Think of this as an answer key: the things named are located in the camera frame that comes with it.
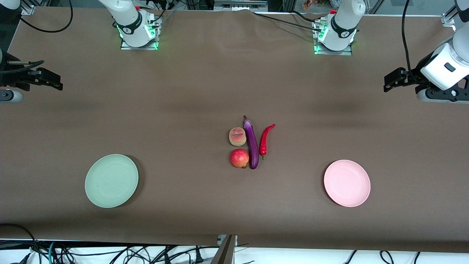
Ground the red chili pepper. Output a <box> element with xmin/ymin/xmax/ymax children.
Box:
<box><xmin>259</xmin><ymin>124</ymin><xmax>276</xmax><ymax>160</ymax></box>

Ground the purple eggplant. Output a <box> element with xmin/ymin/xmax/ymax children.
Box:
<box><xmin>243</xmin><ymin>115</ymin><xmax>260</xmax><ymax>170</ymax></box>

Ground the peach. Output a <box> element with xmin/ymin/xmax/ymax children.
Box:
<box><xmin>229</xmin><ymin>127</ymin><xmax>247</xmax><ymax>147</ymax></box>

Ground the red apple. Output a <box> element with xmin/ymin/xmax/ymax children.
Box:
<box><xmin>230</xmin><ymin>148</ymin><xmax>250</xmax><ymax>169</ymax></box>

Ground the pink plate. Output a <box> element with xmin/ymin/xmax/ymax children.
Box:
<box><xmin>324</xmin><ymin>159</ymin><xmax>371</xmax><ymax>208</ymax></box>

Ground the pale green plate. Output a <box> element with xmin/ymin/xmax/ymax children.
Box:
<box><xmin>85</xmin><ymin>154</ymin><xmax>139</xmax><ymax>209</ymax></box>

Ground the brown table cover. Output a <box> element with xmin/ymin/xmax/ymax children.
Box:
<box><xmin>0</xmin><ymin>7</ymin><xmax>469</xmax><ymax>253</ymax></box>

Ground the grey metal box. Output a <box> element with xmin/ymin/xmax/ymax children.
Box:
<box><xmin>214</xmin><ymin>0</ymin><xmax>268</xmax><ymax>11</ymax></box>

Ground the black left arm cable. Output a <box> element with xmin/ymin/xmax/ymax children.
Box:
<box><xmin>401</xmin><ymin>0</ymin><xmax>422</xmax><ymax>85</ymax></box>

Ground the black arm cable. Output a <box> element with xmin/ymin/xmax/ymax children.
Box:
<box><xmin>401</xmin><ymin>0</ymin><xmax>422</xmax><ymax>85</ymax></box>
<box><xmin>0</xmin><ymin>0</ymin><xmax>74</xmax><ymax>74</ymax></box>

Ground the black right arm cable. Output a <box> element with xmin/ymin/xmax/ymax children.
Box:
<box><xmin>0</xmin><ymin>0</ymin><xmax>74</xmax><ymax>74</ymax></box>

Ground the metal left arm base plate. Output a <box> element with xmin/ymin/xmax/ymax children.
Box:
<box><xmin>313</xmin><ymin>18</ymin><xmax>353</xmax><ymax>56</ymax></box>

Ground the aluminium frame beam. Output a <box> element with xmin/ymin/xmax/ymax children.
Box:
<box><xmin>442</xmin><ymin>0</ymin><xmax>469</xmax><ymax>27</ymax></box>

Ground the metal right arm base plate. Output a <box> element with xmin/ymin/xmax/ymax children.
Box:
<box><xmin>120</xmin><ymin>15</ymin><xmax>162</xmax><ymax>51</ymax></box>

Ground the thin black cable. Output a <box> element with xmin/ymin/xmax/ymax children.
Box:
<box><xmin>254</xmin><ymin>12</ymin><xmax>320</xmax><ymax>30</ymax></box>

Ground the black looped cable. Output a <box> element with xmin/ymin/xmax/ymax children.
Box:
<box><xmin>0</xmin><ymin>223</ymin><xmax>39</xmax><ymax>264</ymax></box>

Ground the grey metal post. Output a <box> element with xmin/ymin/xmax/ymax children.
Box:
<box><xmin>211</xmin><ymin>235</ymin><xmax>238</xmax><ymax>264</ymax></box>

